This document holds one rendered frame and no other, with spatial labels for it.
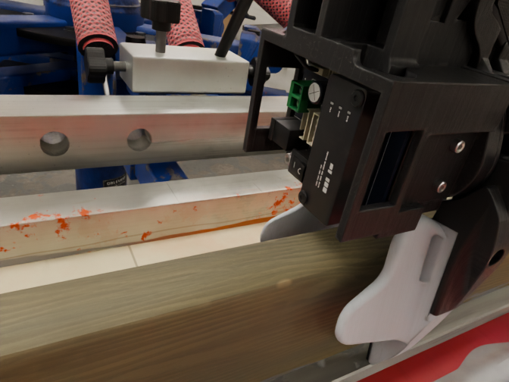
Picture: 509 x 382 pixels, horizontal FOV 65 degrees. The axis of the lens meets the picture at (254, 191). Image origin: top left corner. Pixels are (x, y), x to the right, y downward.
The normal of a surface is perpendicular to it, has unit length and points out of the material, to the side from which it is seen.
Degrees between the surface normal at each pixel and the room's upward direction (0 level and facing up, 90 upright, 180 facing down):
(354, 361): 0
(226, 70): 90
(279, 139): 90
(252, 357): 90
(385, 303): 82
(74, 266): 0
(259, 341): 90
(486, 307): 0
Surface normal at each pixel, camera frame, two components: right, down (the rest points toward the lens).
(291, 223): 0.38, 0.62
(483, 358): -0.11, -0.99
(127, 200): 0.16, -0.86
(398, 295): 0.48, 0.37
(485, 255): -0.87, 0.29
